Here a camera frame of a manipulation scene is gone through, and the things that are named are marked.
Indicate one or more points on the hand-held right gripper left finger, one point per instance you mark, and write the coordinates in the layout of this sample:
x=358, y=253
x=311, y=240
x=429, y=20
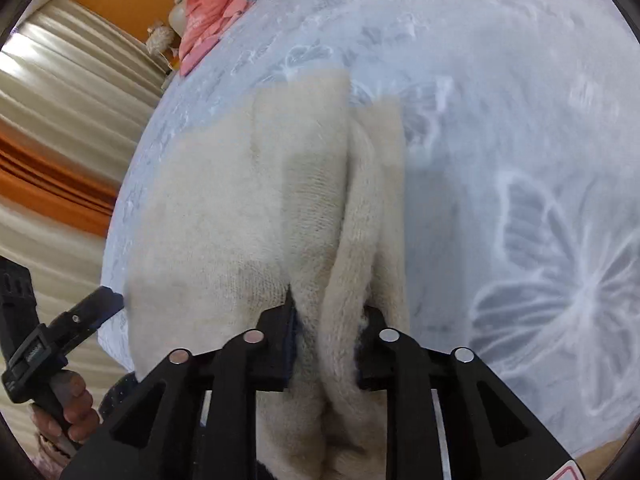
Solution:
x=272, y=350

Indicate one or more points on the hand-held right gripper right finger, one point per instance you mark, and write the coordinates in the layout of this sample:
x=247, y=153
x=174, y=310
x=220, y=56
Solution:
x=372, y=355

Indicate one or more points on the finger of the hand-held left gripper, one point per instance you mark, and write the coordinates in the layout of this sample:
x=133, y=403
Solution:
x=95, y=307

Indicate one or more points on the cream sweater with black hearts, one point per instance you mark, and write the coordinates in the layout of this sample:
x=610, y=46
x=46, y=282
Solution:
x=240, y=220

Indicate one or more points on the person's left hand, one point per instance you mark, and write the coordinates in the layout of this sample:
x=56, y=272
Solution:
x=75, y=405

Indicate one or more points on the orange curtain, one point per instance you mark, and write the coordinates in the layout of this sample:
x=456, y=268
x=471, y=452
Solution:
x=55, y=180

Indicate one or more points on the cream curtain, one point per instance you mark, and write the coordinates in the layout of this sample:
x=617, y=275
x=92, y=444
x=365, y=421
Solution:
x=75, y=85

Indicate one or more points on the bed with butterfly print cover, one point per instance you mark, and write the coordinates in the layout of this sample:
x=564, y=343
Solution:
x=500, y=135

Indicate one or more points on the white feather lamp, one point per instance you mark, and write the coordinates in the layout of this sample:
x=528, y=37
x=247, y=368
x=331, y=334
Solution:
x=161, y=37

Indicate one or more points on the beige padded headboard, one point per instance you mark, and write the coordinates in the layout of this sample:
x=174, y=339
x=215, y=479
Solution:
x=177, y=15

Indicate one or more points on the pink garment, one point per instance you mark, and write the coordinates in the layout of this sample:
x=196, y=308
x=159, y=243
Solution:
x=212, y=15

